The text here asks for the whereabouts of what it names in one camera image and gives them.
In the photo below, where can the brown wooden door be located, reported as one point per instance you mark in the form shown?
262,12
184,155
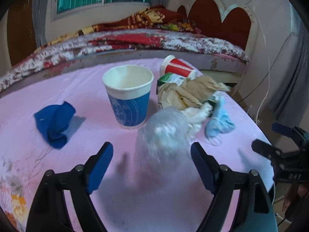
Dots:
20,31

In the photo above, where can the red patterned blanket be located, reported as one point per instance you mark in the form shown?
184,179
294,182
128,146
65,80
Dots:
155,17

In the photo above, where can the blue white paper cup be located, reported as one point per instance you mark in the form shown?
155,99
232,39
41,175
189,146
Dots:
128,88

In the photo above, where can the person's right hand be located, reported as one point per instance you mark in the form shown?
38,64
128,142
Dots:
295,198

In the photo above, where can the blue cloth rag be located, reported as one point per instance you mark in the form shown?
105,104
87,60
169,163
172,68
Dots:
52,121

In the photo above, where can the white tissue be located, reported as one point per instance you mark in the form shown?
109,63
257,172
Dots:
196,117

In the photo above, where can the bed with floral sheet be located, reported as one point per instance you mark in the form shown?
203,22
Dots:
98,42

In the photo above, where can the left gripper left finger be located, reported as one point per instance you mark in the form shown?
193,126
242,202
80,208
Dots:
49,211

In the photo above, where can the beige cloth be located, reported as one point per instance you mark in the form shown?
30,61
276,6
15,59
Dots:
190,91

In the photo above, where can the red paper cup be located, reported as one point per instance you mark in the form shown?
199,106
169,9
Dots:
173,65

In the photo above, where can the red heart headboard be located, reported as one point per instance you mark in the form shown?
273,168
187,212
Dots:
236,24

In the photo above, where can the light blue face mask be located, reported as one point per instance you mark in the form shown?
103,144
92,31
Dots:
218,124

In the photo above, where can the grey curtain right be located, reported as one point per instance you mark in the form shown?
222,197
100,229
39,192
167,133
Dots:
291,98

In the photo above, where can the grey curtain left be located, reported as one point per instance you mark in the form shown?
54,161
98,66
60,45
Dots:
39,10

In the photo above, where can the green white carton box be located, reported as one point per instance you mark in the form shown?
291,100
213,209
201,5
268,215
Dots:
173,79

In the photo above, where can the clear plastic bag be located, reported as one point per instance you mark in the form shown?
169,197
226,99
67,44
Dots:
162,141

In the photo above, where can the pink floral tablecloth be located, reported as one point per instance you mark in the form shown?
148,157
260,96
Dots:
129,198

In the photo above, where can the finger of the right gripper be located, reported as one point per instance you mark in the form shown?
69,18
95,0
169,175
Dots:
266,150
285,130

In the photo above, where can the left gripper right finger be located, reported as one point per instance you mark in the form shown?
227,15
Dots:
254,210

